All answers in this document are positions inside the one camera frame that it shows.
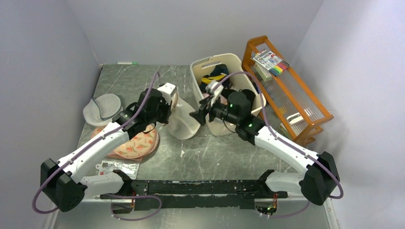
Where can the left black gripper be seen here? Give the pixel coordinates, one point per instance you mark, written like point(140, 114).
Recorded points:
point(168, 111)

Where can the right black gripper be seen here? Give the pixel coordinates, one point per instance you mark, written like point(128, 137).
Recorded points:
point(206, 106)

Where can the white mesh laundry bag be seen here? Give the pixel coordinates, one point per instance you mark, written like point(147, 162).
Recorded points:
point(181, 125)

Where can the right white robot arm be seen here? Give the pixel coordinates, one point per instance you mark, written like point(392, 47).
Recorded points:
point(316, 176)

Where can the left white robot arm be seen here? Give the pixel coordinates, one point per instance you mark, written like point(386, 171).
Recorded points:
point(65, 181)

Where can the floral pink laundry bag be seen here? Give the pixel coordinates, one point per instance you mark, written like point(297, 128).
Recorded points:
point(139, 146)

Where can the cream plastic laundry basket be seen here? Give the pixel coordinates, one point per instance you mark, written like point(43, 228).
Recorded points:
point(227, 94)

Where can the black yellow garment in basket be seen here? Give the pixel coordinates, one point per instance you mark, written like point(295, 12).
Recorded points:
point(220, 71)

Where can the green white marker pen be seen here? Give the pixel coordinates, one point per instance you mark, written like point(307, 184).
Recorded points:
point(127, 63)

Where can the orange wooden rack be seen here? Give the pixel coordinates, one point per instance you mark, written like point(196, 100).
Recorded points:
point(301, 113)

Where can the coloured marker pen pack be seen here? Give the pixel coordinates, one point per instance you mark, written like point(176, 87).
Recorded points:
point(271, 62)

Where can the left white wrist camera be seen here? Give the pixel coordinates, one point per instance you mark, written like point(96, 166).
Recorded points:
point(168, 90)

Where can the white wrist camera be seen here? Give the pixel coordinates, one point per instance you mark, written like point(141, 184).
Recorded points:
point(168, 90)
point(214, 89)

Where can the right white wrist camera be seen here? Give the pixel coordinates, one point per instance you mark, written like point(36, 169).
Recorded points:
point(214, 89)

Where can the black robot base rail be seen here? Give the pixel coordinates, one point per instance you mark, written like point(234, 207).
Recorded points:
point(152, 194)

